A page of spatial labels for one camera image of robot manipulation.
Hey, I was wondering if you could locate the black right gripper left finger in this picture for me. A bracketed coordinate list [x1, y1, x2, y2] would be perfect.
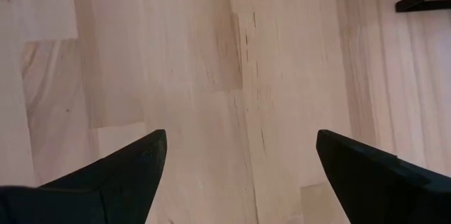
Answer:
[0, 128, 168, 224]

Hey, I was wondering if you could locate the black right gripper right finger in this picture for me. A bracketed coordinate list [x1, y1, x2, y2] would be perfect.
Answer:
[315, 128, 451, 224]

